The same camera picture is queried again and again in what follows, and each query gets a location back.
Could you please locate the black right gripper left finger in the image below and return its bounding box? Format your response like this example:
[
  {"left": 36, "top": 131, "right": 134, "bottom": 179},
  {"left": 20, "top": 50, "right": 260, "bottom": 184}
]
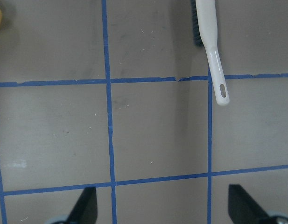
[{"left": 66, "top": 187, "right": 98, "bottom": 224}]

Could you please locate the white hand brush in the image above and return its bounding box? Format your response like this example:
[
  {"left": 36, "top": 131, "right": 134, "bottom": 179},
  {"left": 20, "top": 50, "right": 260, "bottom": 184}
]
[{"left": 191, "top": 0, "right": 230, "bottom": 106}]

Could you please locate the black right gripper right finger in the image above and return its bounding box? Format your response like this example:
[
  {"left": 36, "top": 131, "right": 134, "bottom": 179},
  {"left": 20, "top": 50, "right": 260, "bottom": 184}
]
[{"left": 228, "top": 184, "right": 274, "bottom": 224}]

